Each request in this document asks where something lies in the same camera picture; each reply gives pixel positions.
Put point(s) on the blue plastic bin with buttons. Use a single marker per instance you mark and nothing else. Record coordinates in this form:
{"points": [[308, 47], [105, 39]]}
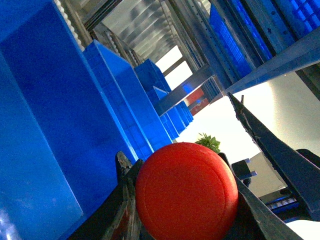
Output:
{"points": [[58, 133]]}

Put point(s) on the red mushroom push button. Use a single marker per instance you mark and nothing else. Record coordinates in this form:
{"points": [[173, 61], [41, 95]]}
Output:
{"points": [[185, 191]]}

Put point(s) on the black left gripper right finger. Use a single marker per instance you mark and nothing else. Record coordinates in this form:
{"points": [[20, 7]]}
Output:
{"points": [[256, 220]]}

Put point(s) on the blue bin right neighbour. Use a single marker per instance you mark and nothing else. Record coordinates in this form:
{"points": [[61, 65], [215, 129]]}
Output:
{"points": [[128, 99]]}

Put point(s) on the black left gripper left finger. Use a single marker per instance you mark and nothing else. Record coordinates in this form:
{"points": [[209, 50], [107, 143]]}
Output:
{"points": [[117, 218]]}

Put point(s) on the green potted plant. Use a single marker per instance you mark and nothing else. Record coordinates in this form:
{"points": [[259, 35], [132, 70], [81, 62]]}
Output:
{"points": [[209, 142]]}

